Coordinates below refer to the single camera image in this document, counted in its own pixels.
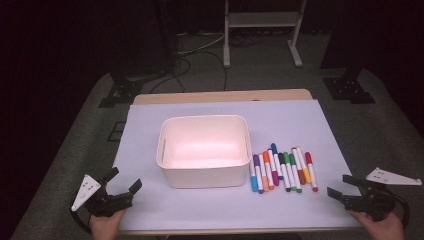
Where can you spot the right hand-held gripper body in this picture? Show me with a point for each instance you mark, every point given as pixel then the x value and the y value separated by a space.
pixel 373 201

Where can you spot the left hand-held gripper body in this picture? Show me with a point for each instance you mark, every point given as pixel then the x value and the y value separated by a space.
pixel 106 205

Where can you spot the dark green marker pen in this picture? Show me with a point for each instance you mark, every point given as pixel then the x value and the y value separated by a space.
pixel 295 175

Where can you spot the black marker pen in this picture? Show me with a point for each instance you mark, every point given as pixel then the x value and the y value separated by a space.
pixel 284 173

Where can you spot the white plastic storage box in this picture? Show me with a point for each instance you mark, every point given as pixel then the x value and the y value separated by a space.
pixel 203 175

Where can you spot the row of coloured markers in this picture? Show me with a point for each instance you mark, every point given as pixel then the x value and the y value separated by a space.
pixel 266 173

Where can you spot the person's left hand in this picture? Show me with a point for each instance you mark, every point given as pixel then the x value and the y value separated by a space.
pixel 105 228

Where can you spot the person's right hand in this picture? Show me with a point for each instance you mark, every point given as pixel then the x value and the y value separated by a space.
pixel 386 231

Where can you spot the light blue marker pen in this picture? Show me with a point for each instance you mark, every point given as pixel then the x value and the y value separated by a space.
pixel 254 184

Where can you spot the black stand base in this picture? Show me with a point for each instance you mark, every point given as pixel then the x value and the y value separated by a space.
pixel 121 90
pixel 348 90

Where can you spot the white-framed desk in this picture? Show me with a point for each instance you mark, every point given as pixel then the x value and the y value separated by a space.
pixel 263 19

